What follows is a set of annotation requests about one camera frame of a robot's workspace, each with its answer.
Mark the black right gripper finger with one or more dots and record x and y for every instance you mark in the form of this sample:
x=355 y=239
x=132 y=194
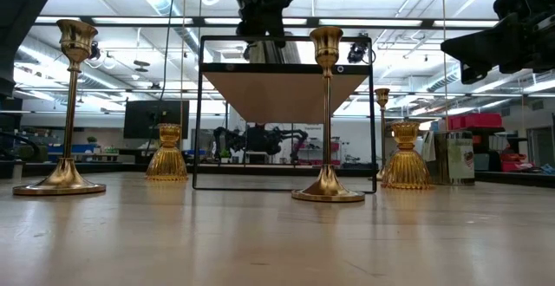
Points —
x=477 y=47

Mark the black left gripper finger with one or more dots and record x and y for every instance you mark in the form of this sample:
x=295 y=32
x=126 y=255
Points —
x=264 y=25

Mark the tall brass candlestick holder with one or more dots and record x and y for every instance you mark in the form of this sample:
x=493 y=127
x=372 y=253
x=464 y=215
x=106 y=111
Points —
x=65 y=177
x=327 y=186
x=382 y=97

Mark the amber ribbed glass candle holder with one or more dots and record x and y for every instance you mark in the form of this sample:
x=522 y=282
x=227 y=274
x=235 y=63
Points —
x=406 y=169
x=167 y=164

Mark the black background robot arm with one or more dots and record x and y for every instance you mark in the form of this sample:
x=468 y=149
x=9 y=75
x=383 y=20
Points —
x=260 y=141

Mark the red plastic crate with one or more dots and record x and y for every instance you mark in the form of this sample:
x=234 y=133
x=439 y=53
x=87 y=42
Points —
x=516 y=164

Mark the small green plant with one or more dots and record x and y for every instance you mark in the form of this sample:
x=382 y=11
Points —
x=224 y=154

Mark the black monitor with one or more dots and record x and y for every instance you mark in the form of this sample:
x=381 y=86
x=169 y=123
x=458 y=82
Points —
x=143 y=119

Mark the black overhead frame beam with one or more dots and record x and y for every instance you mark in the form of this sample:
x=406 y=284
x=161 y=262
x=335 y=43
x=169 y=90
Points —
x=198 y=21

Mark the wooden shelf riser black frame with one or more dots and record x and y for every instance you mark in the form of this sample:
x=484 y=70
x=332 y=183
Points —
x=282 y=95

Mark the black hanging camera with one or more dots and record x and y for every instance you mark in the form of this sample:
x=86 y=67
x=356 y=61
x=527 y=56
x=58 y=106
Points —
x=357 y=52
x=94 y=51

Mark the black aluminium table frame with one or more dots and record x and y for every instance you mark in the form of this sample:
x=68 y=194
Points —
x=108 y=170

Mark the small white post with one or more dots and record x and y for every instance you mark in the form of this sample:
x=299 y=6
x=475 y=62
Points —
x=17 y=171

